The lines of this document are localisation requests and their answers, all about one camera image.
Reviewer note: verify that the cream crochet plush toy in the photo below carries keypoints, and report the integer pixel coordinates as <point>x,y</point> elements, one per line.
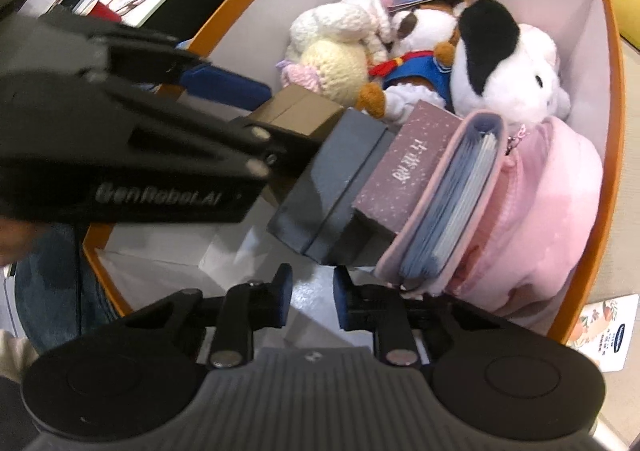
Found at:
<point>335,61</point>

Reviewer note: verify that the pink card binder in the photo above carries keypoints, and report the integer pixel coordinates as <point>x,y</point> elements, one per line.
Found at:
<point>450,211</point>

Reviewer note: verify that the pink printed pouch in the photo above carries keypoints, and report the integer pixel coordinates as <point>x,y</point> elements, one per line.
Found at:
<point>545,211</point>

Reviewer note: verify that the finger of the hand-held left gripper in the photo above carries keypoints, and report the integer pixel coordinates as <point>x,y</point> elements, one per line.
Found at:
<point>265,151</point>
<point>230,86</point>

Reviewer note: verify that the illustrated paper card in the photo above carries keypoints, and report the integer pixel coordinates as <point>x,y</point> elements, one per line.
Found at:
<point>605,331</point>

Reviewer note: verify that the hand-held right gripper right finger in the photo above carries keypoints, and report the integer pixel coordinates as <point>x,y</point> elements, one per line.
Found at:
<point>341,301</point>

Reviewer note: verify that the mauve speckled box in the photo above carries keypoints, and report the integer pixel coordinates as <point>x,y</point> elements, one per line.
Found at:
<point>400,171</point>

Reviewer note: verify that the grey box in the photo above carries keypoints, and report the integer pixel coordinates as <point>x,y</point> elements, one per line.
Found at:
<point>340,191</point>

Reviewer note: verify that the brown white dog plush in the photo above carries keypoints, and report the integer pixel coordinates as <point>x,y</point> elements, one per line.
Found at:
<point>415,68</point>

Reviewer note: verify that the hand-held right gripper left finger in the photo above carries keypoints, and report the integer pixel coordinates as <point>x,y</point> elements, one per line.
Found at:
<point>284,293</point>

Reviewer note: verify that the person's denim-clad leg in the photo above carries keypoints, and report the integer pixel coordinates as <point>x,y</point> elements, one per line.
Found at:
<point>50,291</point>

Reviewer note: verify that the tan cardboard box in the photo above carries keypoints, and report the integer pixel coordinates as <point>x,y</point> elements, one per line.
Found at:
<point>305,113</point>

